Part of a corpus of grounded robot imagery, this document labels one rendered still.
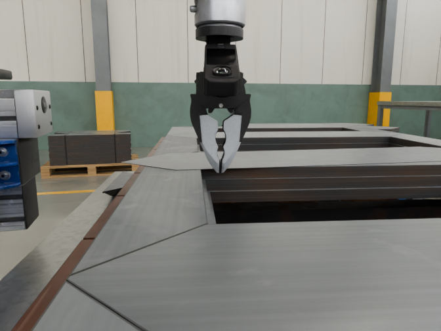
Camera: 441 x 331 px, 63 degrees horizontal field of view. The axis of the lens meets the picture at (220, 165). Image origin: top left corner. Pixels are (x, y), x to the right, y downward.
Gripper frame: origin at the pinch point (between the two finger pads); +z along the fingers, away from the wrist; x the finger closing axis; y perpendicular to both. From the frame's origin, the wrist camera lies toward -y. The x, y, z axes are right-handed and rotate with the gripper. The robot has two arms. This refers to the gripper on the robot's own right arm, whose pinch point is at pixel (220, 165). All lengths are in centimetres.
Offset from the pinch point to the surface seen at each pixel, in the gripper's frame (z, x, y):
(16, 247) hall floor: 88, 122, 184
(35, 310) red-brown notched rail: 5.1, 15.7, -29.3
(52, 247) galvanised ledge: 19.7, 32.7, 17.5
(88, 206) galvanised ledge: 20, 34, 46
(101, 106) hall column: 3, 173, 651
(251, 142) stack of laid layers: 2.0, -12.5, 47.0
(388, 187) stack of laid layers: 4.4, -27.9, 1.7
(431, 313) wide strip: 0.8, -7.8, -38.3
